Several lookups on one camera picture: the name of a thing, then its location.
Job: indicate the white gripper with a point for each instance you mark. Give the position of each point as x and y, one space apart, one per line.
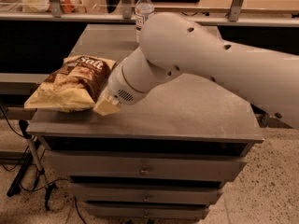
121 85

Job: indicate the brown chip bag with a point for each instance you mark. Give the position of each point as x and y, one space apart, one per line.
76 86

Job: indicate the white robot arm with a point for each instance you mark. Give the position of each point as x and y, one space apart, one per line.
170 45

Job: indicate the grey drawer cabinet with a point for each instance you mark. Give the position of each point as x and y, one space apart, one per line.
168 156

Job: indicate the black tripod stand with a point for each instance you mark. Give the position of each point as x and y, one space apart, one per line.
30 157

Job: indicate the clear plastic water bottle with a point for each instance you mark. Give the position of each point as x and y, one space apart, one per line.
143 10

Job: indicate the metal railing frame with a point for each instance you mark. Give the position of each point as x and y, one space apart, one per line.
213 12

